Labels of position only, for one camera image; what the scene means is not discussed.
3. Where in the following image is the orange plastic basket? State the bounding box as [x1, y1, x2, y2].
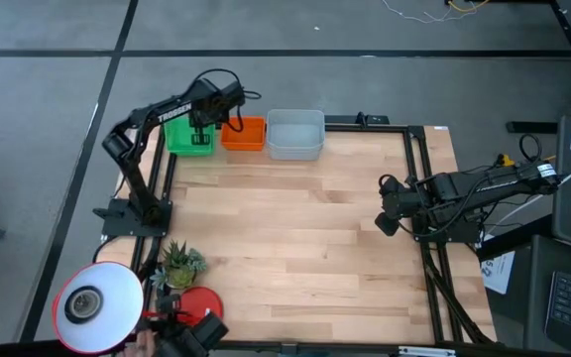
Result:
[220, 115, 268, 152]

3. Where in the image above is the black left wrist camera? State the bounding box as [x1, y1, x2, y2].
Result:
[218, 80, 247, 109]

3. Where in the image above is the person's hand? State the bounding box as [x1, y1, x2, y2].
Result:
[122, 328, 159, 357]

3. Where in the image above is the white floor cable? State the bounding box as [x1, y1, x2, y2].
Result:
[382, 0, 465, 25]

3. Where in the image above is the green plastic basket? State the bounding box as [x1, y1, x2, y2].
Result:
[163, 115, 217, 158]

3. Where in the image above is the grey plastic bin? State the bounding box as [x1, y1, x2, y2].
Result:
[266, 108, 326, 150]
[270, 143, 324, 163]

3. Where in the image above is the white paper sheet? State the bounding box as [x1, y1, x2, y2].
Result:
[480, 249, 517, 296]

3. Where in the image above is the black floor bar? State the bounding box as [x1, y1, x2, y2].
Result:
[506, 120, 559, 135]

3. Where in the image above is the black left camera cable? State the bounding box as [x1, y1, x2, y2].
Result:
[193, 67, 263, 100]

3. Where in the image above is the black aluminium table frame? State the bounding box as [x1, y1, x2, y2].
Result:
[97, 114, 498, 357]

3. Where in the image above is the potted succulent plant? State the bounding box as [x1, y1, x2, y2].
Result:
[149, 239, 208, 292]

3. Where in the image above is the black keyboard desk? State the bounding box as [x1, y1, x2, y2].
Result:
[522, 233, 571, 357]

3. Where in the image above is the yellow plug cable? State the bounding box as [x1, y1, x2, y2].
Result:
[494, 152, 557, 170]

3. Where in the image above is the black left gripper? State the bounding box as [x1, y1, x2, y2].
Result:
[188, 91, 232, 148]

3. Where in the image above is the yellow floor cable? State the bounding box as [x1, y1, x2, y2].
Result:
[446, 0, 491, 14]

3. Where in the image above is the silver aluminium extrusion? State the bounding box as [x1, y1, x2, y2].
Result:
[398, 345, 458, 357]

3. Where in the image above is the red desk lamp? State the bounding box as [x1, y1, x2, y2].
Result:
[51, 261, 225, 356]

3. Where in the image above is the black held device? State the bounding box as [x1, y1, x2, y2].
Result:
[152, 293, 230, 357]

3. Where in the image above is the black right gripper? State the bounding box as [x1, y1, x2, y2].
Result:
[374, 174, 423, 237]

